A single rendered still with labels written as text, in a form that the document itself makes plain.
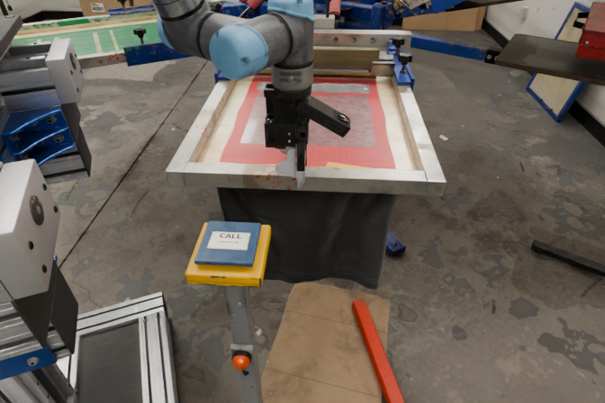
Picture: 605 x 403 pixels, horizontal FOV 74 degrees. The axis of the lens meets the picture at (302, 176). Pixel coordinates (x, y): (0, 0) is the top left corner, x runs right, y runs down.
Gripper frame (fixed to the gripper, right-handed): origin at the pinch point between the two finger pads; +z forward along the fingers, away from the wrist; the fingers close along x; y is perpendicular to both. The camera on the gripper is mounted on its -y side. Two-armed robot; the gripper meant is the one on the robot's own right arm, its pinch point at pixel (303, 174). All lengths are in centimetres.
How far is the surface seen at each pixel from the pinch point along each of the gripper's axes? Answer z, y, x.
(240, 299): 15.0, 10.8, 21.1
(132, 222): 98, 98, -85
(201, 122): -0.8, 27.2, -19.4
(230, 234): 1.1, 12.2, 17.6
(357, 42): -3, -15, -80
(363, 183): 0.3, -12.5, 1.9
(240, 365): 32.2, 11.7, 25.0
